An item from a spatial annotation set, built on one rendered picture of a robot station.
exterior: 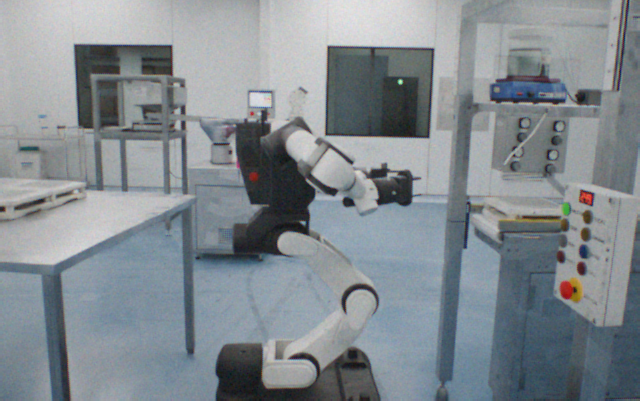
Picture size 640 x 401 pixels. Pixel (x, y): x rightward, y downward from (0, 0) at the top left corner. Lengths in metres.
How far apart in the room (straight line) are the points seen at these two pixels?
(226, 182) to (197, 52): 3.23
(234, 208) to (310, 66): 3.14
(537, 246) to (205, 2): 5.80
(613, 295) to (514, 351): 1.03
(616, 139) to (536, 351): 1.17
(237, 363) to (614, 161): 1.44
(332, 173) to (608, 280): 0.68
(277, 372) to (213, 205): 2.32
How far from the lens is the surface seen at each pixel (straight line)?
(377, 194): 1.60
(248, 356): 2.02
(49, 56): 7.74
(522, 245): 1.93
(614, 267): 1.12
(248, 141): 1.74
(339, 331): 1.95
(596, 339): 1.30
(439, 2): 6.98
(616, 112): 1.20
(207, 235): 4.17
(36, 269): 1.66
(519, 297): 2.05
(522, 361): 2.17
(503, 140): 1.82
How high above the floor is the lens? 1.29
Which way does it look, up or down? 10 degrees down
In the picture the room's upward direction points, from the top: 1 degrees clockwise
